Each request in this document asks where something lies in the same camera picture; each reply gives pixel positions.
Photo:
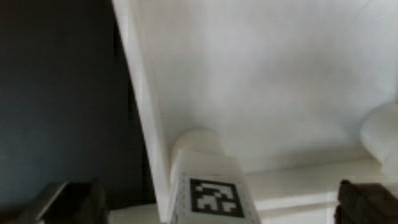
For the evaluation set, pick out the white square table top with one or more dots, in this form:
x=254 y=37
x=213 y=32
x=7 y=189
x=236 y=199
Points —
x=265 y=68

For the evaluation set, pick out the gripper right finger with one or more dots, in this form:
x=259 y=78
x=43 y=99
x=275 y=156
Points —
x=368 y=204

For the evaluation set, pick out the white table leg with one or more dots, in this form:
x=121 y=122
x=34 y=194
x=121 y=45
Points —
x=210 y=199

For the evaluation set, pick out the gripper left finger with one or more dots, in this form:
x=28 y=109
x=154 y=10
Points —
x=67 y=204

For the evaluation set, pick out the white U-shaped obstacle fence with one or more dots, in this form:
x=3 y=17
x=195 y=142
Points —
x=295 y=210

